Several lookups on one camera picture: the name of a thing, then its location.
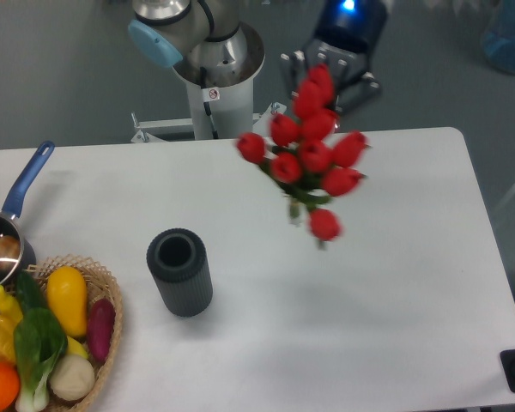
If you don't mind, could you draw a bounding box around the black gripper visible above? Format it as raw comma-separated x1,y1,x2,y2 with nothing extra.
279,1,388,116

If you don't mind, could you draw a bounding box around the red tulip bouquet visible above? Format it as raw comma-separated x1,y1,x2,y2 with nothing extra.
236,64,369,249

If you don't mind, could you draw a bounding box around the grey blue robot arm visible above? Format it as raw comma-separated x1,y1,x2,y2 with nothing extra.
128,1,388,113

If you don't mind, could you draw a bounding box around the dark grey ribbed vase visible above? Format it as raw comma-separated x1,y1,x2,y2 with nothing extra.
146,228,213,318

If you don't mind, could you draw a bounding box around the blue bin in background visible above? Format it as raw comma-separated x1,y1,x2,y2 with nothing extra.
481,1,515,75

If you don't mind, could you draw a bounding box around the woven wicker basket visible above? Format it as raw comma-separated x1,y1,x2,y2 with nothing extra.
0,254,124,412

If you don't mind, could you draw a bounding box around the purple eggplant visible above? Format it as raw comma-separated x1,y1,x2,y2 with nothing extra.
87,299,116,363

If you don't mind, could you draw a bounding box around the yellow squash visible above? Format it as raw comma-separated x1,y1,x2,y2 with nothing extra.
46,266,88,339

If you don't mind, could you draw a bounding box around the green bok choy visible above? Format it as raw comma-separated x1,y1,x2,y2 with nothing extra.
14,308,67,411

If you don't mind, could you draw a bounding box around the white garlic bulb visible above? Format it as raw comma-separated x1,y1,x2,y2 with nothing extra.
49,354,95,402

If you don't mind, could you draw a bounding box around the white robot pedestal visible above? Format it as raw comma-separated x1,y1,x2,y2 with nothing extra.
129,20,287,142

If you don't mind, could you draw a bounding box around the blue handled saucepan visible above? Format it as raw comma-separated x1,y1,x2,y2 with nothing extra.
0,141,55,287

